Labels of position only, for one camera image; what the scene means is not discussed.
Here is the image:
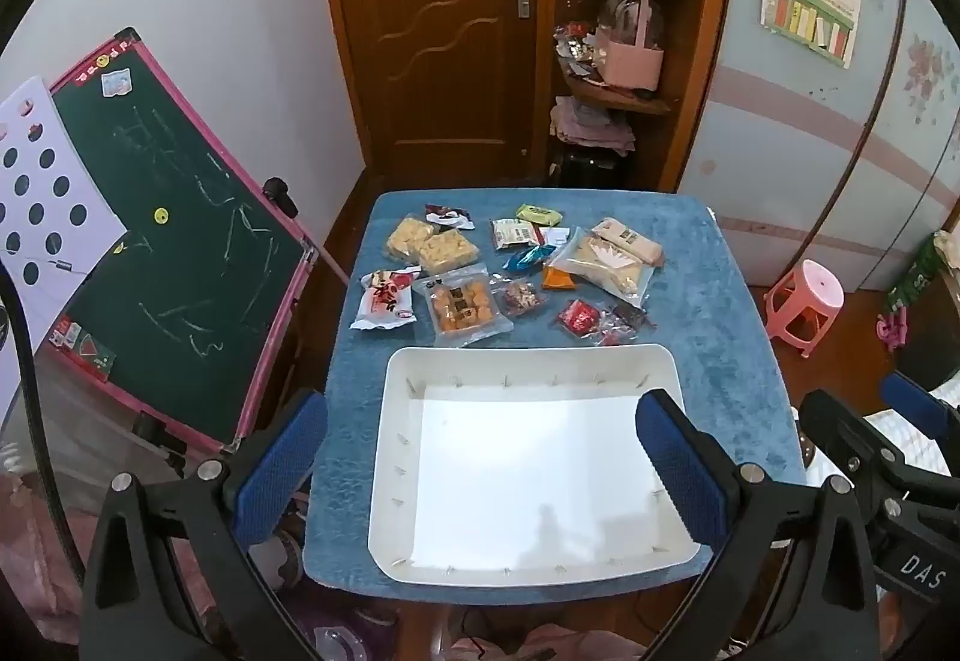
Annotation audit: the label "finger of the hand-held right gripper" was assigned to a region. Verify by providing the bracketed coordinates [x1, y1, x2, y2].
[798, 389, 912, 519]
[880, 372, 953, 441]

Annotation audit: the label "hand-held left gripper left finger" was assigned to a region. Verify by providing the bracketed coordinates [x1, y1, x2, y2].
[79, 389, 331, 661]

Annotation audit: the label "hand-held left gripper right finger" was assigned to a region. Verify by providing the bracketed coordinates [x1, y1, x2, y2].
[635, 388, 878, 661]

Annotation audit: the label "white plastic tray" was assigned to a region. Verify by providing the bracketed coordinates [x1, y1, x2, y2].
[367, 344, 702, 587]

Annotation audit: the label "dark brown snack packet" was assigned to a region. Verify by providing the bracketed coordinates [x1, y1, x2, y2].
[596, 302, 650, 343]

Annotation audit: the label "small red snack packet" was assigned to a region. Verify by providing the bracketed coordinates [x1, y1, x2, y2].
[553, 298, 601, 341]

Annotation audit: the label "red and white bun packet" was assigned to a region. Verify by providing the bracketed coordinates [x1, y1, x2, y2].
[351, 267, 422, 333]

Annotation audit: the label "clear zip bag with pastry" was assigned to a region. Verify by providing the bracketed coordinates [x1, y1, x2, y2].
[547, 227, 655, 302]

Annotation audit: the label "white and orange snack packet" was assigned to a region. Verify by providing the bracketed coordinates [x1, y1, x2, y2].
[541, 224, 582, 293]

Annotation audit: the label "clear mixed nuts packet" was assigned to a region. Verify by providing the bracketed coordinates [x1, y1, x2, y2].
[495, 278, 546, 318]

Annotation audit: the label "clear packet of yellow snacks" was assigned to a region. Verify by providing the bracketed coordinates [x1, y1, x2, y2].
[415, 263, 515, 347]

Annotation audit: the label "blue candy wrapper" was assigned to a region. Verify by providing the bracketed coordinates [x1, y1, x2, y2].
[501, 244, 560, 273]

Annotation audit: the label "striped bed sheet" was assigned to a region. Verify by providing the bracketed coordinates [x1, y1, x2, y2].
[862, 379, 960, 482]

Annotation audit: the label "dark wooden cabinet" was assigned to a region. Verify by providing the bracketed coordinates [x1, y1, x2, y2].
[896, 271, 960, 384]

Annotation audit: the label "green printed bag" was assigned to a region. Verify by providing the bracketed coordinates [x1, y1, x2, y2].
[885, 233, 950, 313]

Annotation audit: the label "pink plastic stool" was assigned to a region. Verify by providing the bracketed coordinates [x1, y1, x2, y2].
[763, 259, 845, 360]

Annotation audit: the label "purple plastic object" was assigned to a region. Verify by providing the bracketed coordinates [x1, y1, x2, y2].
[300, 601, 398, 661]

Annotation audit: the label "green and red card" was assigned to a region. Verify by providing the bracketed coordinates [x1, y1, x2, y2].
[49, 319, 117, 381]

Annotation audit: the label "pink easel leg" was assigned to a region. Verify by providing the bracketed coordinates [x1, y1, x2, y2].
[289, 211, 352, 287]

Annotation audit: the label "beige long snack packet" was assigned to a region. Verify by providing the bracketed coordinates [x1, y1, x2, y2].
[590, 218, 666, 268]

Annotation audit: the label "floral sliding door wardrobe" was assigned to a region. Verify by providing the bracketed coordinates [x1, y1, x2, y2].
[679, 0, 960, 291]

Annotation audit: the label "puffed rice cake packet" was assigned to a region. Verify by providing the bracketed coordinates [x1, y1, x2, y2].
[418, 229, 482, 277]
[385, 214, 438, 262]

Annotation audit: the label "black easel knob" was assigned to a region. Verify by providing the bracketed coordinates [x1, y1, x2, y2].
[262, 178, 299, 217]

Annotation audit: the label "white red label snack packet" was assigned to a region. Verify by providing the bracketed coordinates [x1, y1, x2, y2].
[490, 218, 542, 253]

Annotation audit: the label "dark red candy wrapper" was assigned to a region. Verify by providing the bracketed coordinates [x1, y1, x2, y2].
[424, 203, 476, 232]

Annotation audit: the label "black bag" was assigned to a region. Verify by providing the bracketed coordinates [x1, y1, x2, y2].
[551, 146, 623, 186]

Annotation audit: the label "folded pink clothes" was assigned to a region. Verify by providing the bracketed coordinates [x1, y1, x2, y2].
[550, 97, 637, 155]

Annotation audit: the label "white perforated board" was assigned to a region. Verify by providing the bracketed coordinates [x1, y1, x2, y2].
[0, 77, 130, 407]

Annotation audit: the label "pink basket bag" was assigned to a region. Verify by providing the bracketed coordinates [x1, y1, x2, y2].
[596, 0, 667, 92]

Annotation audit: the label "pile of small packets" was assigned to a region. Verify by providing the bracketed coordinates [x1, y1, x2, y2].
[553, 22, 608, 86]

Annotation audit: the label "brown wooden door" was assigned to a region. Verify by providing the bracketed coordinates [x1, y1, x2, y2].
[311, 0, 556, 186]

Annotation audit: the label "green chalkboard with pink frame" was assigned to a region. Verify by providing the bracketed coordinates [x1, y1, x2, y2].
[46, 28, 316, 456]

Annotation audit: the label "black cable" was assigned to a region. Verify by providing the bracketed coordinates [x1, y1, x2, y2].
[0, 256, 83, 594]

